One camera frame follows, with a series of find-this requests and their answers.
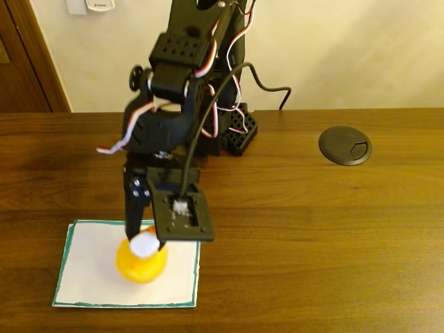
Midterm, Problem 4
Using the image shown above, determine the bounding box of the brown wooden door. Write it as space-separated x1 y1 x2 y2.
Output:
0 0 72 114

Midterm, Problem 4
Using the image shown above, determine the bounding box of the white red servo wire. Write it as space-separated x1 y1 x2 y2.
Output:
96 100 168 155

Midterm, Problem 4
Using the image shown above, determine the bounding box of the yellow duck toy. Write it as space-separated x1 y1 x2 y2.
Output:
115 225 169 284

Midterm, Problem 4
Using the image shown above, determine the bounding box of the black camera cable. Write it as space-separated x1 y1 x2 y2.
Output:
180 62 292 203

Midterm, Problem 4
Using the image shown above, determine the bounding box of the black round desk grommet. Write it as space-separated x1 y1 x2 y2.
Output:
318 125 373 167

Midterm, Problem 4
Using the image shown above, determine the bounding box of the black camera mount box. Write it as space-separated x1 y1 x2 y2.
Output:
145 166 216 244

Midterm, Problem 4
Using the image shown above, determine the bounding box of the white paper sheet green border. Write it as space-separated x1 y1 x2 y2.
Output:
51 219 201 309

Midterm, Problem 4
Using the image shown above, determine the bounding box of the white wall controller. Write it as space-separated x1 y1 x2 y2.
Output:
85 0 116 12

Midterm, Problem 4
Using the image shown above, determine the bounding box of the white wall switch plate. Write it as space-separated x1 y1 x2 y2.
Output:
65 0 87 16

